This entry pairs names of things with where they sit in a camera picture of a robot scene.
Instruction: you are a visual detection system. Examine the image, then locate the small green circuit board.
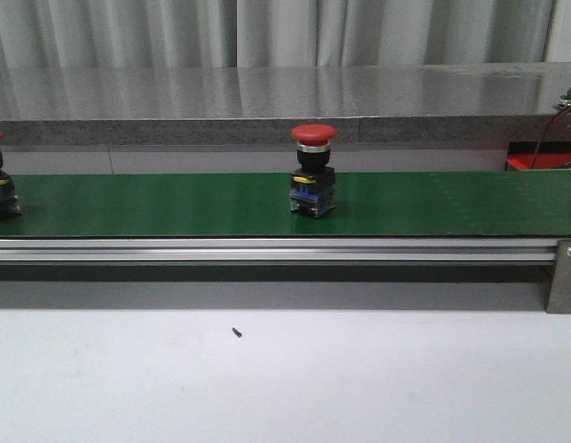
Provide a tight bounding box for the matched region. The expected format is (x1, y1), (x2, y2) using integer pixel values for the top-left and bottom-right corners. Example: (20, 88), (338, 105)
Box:
(555, 88), (571, 110)

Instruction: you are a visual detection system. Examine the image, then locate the aluminium conveyor frame rail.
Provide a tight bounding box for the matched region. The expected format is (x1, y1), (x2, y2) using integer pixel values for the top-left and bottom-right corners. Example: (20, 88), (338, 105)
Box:
(0, 237), (560, 263)

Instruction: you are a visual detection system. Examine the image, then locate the grey stone counter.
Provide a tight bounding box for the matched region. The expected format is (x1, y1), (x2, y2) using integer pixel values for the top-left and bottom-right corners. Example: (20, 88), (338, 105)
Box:
(0, 62), (571, 146)

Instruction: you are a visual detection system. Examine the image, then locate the metal conveyor support bracket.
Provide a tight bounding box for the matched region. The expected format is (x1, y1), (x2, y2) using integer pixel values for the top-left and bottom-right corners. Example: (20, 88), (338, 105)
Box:
(546, 239), (571, 314)

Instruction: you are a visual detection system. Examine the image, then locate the red plastic tray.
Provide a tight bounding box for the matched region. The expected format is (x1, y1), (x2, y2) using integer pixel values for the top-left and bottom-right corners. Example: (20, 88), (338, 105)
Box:
(505, 141), (571, 171)

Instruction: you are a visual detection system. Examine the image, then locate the green conveyor belt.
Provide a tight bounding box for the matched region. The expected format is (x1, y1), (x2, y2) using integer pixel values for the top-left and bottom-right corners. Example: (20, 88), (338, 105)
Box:
(0, 170), (571, 238)

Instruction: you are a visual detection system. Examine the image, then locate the grey curtain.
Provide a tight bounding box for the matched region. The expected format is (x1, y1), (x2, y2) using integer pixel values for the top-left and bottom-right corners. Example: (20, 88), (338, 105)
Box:
(0, 1), (556, 69)

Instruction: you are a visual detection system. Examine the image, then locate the red black wire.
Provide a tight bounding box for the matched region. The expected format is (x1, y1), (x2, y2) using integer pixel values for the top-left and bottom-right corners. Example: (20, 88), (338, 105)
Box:
(530, 85), (571, 170)

